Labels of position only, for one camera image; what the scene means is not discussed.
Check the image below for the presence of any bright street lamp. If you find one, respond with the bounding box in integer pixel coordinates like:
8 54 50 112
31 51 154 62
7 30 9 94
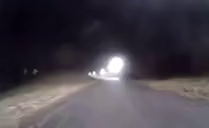
99 67 107 76
107 56 125 75

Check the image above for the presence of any grey asphalt path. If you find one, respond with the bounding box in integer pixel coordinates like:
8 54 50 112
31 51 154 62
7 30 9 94
33 77 209 128

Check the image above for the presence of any pale gravelly verge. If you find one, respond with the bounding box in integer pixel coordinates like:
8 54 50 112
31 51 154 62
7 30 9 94
0 71 97 128

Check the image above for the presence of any leaf-strewn earth verge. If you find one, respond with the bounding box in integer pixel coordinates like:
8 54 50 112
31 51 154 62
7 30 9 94
146 75 209 105

